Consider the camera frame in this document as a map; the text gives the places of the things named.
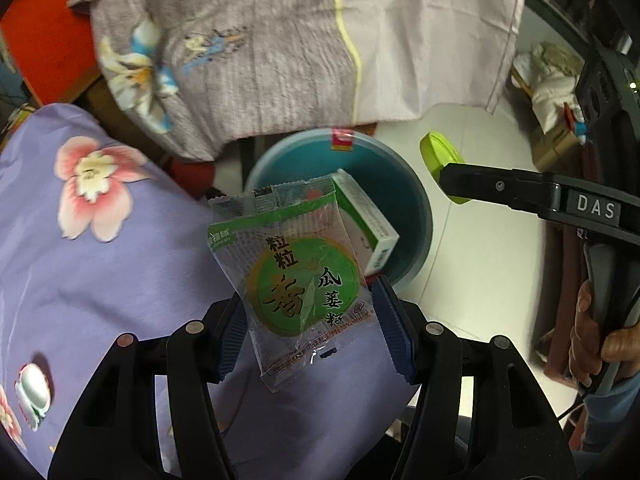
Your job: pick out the crumpled white plastic bag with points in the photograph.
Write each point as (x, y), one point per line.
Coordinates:
(547, 80)

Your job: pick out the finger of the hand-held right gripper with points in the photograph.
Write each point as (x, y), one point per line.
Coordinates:
(500, 186)

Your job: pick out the clear green snack packet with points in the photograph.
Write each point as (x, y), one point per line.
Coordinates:
(295, 280)

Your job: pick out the purple floral bedsheet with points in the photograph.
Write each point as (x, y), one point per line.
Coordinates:
(100, 270)

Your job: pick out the green round lid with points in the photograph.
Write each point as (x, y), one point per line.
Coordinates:
(437, 152)

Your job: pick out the silver green foil wrapper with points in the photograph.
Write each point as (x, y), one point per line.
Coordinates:
(32, 392)

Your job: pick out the person's right forearm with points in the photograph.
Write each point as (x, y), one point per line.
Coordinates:
(612, 420)

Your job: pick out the dark brown cloth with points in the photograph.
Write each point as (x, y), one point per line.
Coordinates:
(565, 310)

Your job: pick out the person's right hand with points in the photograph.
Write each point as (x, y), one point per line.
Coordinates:
(582, 330)

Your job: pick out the brown cardboard box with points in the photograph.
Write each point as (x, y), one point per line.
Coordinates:
(557, 145)

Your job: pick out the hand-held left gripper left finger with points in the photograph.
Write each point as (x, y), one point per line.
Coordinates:
(227, 340)

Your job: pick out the grey pink printed cloth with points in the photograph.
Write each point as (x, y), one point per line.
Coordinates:
(280, 45)

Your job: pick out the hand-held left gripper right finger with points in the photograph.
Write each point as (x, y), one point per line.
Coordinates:
(397, 340)

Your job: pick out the red board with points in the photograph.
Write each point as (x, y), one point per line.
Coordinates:
(50, 45)

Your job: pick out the green white carton box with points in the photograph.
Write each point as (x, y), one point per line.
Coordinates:
(367, 220)

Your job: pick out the teal plastic basin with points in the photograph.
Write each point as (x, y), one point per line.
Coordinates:
(400, 200)

